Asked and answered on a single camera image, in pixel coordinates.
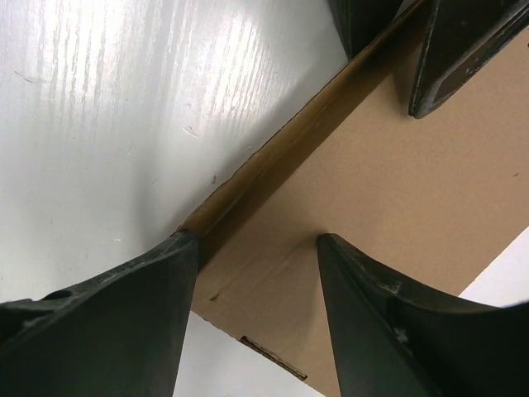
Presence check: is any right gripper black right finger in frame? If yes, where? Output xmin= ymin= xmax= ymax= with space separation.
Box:
xmin=317 ymin=233 xmax=528 ymax=396

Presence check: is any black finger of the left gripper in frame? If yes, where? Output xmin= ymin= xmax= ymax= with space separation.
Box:
xmin=408 ymin=0 xmax=528 ymax=119
xmin=328 ymin=0 xmax=413 ymax=60

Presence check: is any cardboard box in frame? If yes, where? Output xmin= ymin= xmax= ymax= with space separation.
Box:
xmin=177 ymin=0 xmax=529 ymax=397

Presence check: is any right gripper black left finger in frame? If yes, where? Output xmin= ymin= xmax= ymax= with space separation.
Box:
xmin=1 ymin=231 xmax=200 ymax=396

